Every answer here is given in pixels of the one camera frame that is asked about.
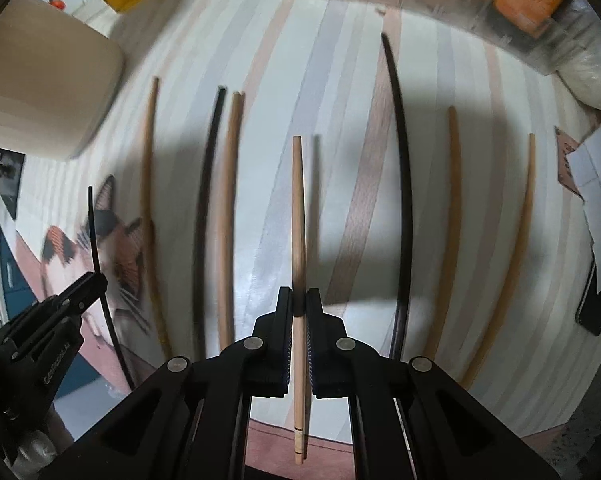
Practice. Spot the black chopstick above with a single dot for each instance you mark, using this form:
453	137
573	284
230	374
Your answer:
405	185
204	200
96	250

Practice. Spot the beige ribbed utensil holder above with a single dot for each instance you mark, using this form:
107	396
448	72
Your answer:
35	85

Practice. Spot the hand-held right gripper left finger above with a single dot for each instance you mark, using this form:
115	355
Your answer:
283	340

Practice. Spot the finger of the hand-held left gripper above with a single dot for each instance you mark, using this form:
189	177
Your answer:
75	297

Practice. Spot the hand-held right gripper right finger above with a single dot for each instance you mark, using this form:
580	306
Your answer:
310	350

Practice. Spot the white powder bag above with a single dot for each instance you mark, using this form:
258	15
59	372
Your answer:
592	75

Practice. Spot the black phone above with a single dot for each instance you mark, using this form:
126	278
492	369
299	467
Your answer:
595	305

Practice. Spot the white paper sheet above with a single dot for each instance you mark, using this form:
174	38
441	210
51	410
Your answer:
597	180

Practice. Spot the striped cat print mat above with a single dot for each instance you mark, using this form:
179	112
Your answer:
330	85

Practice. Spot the brown card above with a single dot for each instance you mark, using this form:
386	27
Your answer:
562	160

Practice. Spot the wooden chopstick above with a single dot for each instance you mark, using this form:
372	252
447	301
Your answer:
453	200
226	210
297	220
148	200
520	240

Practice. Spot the clear plastic bin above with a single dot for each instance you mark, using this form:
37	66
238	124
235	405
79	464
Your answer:
430	5

